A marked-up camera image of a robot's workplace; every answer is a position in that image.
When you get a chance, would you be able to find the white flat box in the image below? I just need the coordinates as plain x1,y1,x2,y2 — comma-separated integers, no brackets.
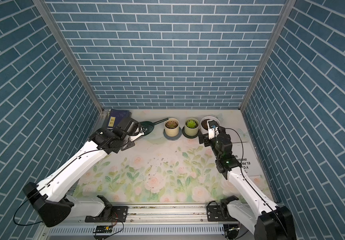
232,142,263,176

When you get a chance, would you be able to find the cream wavy flower pot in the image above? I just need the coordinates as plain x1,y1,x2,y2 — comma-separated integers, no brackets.
164,118,179,138

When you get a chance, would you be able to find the green wavy flower pot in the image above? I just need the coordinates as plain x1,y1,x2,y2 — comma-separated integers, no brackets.
184,118,199,138

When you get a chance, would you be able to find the floral table mat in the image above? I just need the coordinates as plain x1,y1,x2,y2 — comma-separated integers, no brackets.
73,136,241,203

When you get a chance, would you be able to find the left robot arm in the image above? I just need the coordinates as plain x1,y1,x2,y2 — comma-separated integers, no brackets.
22,117,149,228

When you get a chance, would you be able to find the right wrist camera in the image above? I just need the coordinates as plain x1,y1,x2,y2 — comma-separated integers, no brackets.
207,120,219,140

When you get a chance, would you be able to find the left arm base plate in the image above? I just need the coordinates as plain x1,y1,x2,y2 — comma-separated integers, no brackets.
85,206,128,223

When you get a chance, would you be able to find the small green circuit board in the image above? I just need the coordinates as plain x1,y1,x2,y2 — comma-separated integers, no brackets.
93,226,113,235

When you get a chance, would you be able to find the pink-green succulent plant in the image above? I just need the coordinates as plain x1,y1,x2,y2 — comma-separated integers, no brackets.
164,120,179,130

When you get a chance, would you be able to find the bright green succulent plant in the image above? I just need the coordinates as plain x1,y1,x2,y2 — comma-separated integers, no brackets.
186,120,198,129

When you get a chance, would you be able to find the dark blue book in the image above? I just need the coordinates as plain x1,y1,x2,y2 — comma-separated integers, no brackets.
107,109,131,129

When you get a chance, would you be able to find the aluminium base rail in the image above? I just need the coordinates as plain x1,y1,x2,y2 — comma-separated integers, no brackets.
34,202,255,240

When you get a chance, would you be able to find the dark green pot saucer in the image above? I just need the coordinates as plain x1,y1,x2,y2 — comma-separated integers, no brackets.
182,132,198,139

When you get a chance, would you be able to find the white plastic flower pot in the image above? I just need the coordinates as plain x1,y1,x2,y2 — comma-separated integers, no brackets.
200,116,220,134

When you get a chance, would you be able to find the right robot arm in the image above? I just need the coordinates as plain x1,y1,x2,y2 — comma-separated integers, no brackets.
199,133,296,240

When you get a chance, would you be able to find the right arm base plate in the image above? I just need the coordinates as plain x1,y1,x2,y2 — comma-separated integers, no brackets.
206,205,237,222

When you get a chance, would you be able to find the grey-blue pot saucer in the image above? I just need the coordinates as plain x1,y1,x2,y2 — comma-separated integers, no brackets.
163,132,182,141

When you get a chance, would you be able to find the dark green watering can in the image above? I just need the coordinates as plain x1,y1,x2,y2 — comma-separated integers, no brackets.
140,118,168,136

